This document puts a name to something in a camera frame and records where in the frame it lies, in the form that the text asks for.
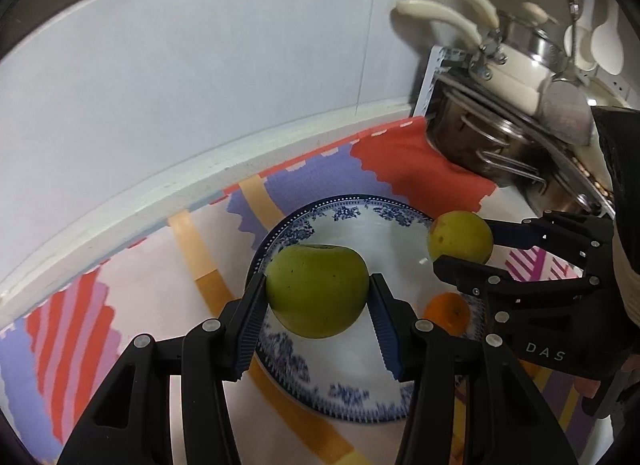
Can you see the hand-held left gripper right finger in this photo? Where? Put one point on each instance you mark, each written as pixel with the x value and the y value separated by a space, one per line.
pixel 386 332

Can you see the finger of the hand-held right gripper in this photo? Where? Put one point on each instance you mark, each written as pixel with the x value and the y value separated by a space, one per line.
pixel 470 277
pixel 522 239

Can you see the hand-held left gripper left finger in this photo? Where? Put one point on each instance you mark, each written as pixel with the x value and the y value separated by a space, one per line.
pixel 248 332

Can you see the yellow-green round fruit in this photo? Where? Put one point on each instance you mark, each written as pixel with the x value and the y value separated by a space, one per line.
pixel 457 237

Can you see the green apple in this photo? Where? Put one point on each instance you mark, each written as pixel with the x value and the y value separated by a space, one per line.
pixel 315 290

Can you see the blue and white plate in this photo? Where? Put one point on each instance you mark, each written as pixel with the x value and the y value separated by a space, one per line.
pixel 360 240

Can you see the person's right hand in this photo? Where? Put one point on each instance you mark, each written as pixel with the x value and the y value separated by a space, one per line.
pixel 586 386

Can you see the orange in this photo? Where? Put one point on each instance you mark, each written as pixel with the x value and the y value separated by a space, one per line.
pixel 447 314

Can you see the large steel pan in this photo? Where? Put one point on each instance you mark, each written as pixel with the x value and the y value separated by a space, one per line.
pixel 565 180

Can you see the stainless steel pot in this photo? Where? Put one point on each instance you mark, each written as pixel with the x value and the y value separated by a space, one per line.
pixel 475 135

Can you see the metal ladle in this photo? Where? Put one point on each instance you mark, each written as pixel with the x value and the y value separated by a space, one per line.
pixel 567 110

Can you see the colourful printed mat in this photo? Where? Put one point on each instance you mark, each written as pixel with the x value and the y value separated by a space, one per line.
pixel 70 325

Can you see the white dish rack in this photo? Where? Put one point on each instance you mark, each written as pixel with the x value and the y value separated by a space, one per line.
pixel 432 72

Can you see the steel lid with cream knob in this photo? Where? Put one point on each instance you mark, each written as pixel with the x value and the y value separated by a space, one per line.
pixel 537 32

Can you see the white plastic spoon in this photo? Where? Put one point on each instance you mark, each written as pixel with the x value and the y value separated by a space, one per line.
pixel 605 42

